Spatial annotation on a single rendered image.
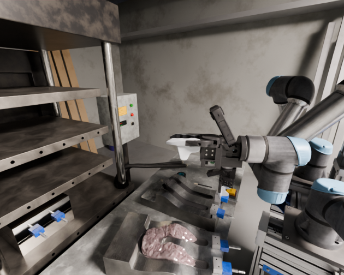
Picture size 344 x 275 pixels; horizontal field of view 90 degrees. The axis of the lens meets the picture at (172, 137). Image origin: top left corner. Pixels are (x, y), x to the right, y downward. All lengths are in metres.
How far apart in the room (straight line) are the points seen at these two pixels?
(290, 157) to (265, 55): 2.56
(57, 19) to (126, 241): 1.02
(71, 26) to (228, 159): 0.90
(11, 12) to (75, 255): 1.04
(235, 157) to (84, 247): 0.89
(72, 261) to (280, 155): 0.99
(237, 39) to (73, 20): 2.46
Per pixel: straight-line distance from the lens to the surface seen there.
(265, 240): 0.96
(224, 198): 1.15
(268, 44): 3.01
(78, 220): 1.31
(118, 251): 0.92
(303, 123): 0.67
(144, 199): 1.22
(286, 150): 0.51
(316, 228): 0.88
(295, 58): 2.97
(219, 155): 0.48
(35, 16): 0.97
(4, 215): 1.12
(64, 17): 1.04
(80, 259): 1.10
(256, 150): 0.49
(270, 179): 0.55
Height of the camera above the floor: 1.63
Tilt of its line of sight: 20 degrees down
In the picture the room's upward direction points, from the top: straight up
